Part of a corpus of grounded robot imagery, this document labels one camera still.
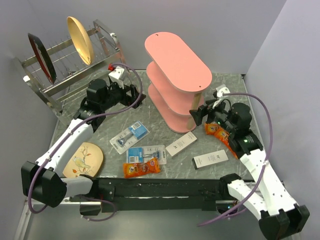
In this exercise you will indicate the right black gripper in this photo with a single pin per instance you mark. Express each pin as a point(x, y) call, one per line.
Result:
point(197, 114)

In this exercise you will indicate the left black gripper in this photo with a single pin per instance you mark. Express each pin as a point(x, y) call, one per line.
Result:
point(127, 98)

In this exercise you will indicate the pink three-tier shelf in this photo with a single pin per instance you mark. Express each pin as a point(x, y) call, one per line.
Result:
point(177, 77)

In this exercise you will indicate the blue razor blister pack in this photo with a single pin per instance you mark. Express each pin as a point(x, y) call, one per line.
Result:
point(145, 153)
point(129, 137)

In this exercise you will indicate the white razor box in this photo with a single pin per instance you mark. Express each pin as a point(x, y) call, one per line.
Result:
point(208, 159)
point(180, 144)

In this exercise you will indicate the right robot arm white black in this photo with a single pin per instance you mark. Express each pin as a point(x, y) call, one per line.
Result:
point(278, 214)

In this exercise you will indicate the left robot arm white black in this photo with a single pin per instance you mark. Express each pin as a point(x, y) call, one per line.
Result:
point(41, 180)

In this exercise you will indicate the orange razor bag right upper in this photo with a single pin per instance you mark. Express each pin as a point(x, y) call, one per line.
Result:
point(216, 130)

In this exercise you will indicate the orange razor bag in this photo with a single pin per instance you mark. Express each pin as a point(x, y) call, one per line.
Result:
point(133, 170)
point(225, 140)
point(216, 130)

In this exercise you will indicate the orange razor bag right lower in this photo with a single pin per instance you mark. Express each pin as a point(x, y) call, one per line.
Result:
point(225, 140)

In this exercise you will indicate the metal dish rack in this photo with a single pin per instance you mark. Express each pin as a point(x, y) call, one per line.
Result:
point(72, 74)

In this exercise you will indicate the yellow wooden plate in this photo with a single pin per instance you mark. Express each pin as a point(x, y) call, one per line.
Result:
point(80, 40)

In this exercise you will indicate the orange razor bag front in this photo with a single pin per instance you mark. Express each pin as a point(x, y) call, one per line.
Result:
point(133, 170)

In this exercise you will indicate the bird painted wooden plate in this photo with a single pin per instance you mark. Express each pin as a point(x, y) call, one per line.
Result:
point(87, 160)

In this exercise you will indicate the black red plate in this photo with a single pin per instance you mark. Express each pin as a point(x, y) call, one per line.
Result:
point(43, 58)

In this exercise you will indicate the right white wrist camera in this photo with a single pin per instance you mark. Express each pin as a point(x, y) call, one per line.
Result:
point(220, 91)

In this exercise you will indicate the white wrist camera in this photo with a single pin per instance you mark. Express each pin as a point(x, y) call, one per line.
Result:
point(220, 91)
point(117, 74)

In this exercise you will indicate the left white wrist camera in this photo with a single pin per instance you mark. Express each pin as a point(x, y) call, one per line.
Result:
point(117, 74)

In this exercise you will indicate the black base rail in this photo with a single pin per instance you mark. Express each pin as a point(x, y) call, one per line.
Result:
point(150, 194)

